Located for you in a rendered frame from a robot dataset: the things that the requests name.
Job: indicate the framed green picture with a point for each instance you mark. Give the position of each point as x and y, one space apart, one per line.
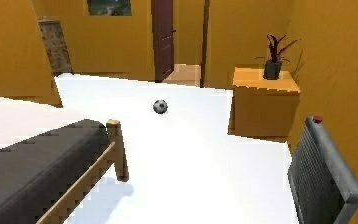
109 7

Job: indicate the grey mesh chair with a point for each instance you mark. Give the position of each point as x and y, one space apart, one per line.
320 180

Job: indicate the black and white ball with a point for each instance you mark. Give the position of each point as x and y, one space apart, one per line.
160 106

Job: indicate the dark red room door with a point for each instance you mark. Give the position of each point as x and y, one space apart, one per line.
163 40

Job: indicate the orange wooden cabinet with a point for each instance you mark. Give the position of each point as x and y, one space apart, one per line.
263 106

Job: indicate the speckled brown tall cabinet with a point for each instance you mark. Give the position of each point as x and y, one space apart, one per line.
55 46

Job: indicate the small red round object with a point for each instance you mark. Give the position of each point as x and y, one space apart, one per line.
317 119

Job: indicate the wooden bed with grey mattress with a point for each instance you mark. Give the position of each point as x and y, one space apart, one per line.
37 160

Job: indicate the red plant in black pot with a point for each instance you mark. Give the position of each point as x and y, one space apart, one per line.
273 66

